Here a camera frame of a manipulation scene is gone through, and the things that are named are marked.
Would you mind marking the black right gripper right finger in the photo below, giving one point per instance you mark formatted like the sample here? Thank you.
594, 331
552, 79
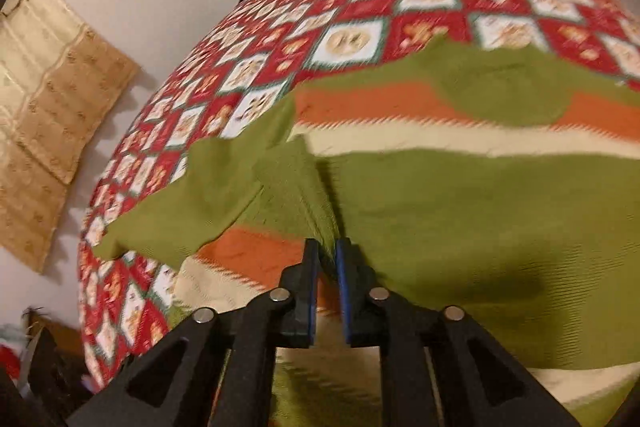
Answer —
438, 367

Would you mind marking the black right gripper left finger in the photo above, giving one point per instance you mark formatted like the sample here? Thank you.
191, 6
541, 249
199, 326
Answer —
214, 369

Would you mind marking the green orange striped sweater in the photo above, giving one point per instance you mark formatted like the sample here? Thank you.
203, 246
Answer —
506, 181

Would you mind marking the beige patterned curtain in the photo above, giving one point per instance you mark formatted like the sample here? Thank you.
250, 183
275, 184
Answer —
59, 79

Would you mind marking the red patterned bed quilt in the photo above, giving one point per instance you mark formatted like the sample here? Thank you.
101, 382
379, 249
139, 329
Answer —
350, 21

